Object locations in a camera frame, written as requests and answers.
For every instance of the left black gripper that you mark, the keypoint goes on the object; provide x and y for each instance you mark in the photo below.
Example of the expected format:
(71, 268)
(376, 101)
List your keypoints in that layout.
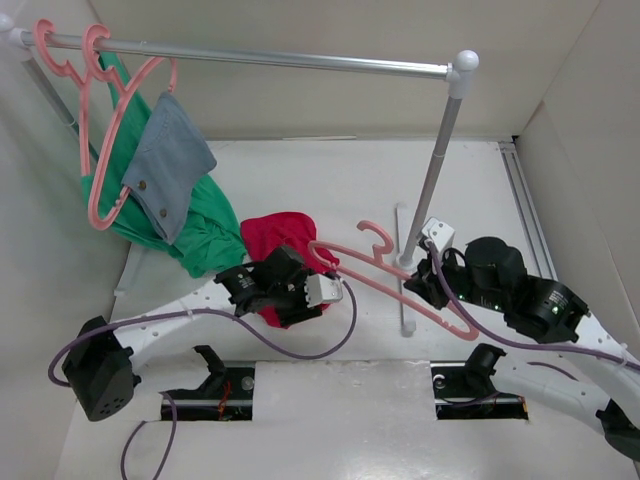
(300, 309)

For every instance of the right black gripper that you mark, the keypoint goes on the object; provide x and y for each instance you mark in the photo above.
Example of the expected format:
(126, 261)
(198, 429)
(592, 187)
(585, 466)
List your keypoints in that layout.
(427, 284)

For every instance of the red t shirt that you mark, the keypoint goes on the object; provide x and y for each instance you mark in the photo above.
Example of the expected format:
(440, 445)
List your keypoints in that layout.
(262, 235)

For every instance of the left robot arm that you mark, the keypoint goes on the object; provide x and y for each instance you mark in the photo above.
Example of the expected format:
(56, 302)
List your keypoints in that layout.
(171, 348)

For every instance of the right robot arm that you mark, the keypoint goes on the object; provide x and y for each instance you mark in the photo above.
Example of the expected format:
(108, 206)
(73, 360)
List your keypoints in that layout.
(488, 284)

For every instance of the green t shirt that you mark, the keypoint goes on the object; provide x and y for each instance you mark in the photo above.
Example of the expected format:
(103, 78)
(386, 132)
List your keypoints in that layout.
(211, 238)

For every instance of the pink hanger with clothes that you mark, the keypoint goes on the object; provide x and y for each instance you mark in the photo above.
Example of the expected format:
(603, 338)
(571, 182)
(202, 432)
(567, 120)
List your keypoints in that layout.
(126, 92)

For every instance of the blue denim garment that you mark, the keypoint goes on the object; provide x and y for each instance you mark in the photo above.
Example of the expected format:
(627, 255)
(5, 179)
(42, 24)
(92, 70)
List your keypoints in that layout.
(171, 157)

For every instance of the silver clothes rack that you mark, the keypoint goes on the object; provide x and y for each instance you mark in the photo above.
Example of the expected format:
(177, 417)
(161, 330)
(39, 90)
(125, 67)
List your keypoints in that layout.
(458, 74)

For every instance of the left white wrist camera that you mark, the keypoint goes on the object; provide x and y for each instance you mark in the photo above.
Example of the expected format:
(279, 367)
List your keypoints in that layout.
(321, 290)

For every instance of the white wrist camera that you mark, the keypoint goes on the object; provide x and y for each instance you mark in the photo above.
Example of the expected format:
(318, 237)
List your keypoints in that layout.
(438, 233)
(321, 290)

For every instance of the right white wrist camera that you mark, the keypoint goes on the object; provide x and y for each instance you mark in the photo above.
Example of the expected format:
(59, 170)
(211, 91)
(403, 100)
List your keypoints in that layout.
(438, 233)

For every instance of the aluminium rail right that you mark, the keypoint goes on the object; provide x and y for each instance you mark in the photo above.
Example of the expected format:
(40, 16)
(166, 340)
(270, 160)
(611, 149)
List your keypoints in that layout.
(535, 230)

